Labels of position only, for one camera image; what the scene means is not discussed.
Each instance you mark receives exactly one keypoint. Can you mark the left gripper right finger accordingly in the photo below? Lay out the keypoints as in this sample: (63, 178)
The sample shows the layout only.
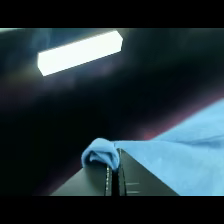
(140, 181)

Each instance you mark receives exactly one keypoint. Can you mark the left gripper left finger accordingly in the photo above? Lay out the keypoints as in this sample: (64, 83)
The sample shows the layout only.
(90, 183)

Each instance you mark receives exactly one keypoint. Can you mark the blue T-shirt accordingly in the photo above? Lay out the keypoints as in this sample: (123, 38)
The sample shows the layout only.
(180, 160)

